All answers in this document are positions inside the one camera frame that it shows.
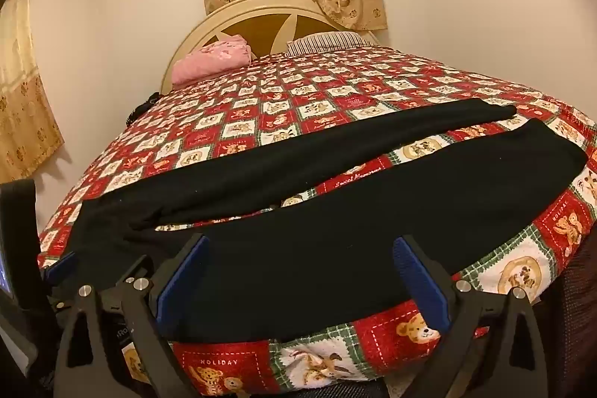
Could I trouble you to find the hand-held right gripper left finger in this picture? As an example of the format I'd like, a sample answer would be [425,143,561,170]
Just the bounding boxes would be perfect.
[55,234,212,398]

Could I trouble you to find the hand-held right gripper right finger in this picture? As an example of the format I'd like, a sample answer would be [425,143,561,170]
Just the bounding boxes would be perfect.
[392,234,548,398]

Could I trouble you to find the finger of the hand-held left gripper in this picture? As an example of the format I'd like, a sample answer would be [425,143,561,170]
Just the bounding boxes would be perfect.
[43,251,82,287]

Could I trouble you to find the black pants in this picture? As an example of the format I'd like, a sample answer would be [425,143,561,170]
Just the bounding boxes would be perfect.
[70,100,588,343]

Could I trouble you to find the beige flowered window curtain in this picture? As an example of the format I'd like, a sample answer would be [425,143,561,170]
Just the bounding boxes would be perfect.
[0,0,65,184]

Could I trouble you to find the dark cloth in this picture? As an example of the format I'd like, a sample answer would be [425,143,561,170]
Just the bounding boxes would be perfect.
[532,225,597,398]

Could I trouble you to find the dark object beside bed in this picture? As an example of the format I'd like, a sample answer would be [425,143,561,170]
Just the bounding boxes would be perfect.
[127,91,162,126]

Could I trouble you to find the red teddy bear printed blanket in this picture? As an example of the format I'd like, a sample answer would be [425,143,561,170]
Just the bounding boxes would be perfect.
[37,45,597,398]

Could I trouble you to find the pink folded cloth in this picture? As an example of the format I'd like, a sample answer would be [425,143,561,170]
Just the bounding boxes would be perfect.
[172,34,253,85]

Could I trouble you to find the striped pillow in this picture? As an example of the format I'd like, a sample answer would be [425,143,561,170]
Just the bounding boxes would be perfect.
[285,31,369,57]

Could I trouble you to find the cream wooden headboard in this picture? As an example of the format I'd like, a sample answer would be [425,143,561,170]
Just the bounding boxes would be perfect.
[160,0,379,95]

